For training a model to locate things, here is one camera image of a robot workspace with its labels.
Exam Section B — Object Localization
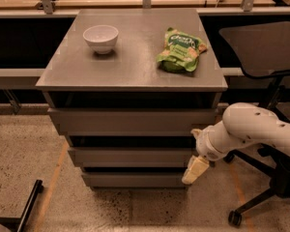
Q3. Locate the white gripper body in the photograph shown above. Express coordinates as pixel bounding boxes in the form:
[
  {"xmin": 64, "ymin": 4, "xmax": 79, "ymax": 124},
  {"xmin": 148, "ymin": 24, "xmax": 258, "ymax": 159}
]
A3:
[{"xmin": 194, "ymin": 121, "xmax": 231, "ymax": 162}]

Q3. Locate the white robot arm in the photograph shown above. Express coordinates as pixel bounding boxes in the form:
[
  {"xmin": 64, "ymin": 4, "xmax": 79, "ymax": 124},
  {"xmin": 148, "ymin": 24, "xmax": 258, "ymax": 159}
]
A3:
[{"xmin": 182, "ymin": 102, "xmax": 290, "ymax": 185}]

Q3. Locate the green snack bag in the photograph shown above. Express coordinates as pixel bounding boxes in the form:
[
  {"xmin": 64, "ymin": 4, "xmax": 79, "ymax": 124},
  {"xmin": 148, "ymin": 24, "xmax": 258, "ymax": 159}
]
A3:
[{"xmin": 156, "ymin": 28, "xmax": 207, "ymax": 73}]

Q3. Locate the grey top drawer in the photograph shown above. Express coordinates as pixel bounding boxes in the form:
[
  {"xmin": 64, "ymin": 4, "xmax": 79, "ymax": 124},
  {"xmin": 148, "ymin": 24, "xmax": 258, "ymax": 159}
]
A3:
[{"xmin": 48, "ymin": 108, "xmax": 217, "ymax": 136}]

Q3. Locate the black stand base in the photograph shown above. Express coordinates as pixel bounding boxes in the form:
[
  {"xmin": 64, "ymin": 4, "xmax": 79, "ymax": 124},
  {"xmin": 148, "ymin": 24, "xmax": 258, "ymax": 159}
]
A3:
[{"xmin": 0, "ymin": 179, "xmax": 44, "ymax": 232}]

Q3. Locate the grey drawer cabinet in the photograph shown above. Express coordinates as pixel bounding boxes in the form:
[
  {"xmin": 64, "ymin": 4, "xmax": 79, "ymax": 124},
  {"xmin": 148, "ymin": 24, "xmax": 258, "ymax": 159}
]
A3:
[{"xmin": 35, "ymin": 8, "xmax": 229, "ymax": 191}]

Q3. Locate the grey drawer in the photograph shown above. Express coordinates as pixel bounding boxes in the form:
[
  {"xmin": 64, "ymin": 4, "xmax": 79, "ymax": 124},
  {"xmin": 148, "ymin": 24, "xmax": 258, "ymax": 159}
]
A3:
[
  {"xmin": 68, "ymin": 147, "xmax": 194, "ymax": 167},
  {"xmin": 82, "ymin": 172, "xmax": 185, "ymax": 188},
  {"xmin": 48, "ymin": 108, "xmax": 217, "ymax": 136}
]

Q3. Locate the black office chair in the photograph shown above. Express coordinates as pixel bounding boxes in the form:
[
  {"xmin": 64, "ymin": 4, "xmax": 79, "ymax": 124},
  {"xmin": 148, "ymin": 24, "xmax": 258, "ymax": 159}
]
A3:
[{"xmin": 219, "ymin": 21, "xmax": 290, "ymax": 226}]

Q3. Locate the grey bottom drawer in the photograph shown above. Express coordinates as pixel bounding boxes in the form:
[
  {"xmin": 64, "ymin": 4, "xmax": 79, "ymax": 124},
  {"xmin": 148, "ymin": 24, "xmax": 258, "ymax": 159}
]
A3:
[{"xmin": 82, "ymin": 172, "xmax": 185, "ymax": 188}]

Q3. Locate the white ceramic bowl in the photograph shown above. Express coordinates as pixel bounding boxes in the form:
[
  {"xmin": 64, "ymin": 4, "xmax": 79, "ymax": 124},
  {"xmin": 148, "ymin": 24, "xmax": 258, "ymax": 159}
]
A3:
[{"xmin": 83, "ymin": 25, "xmax": 119, "ymax": 54}]

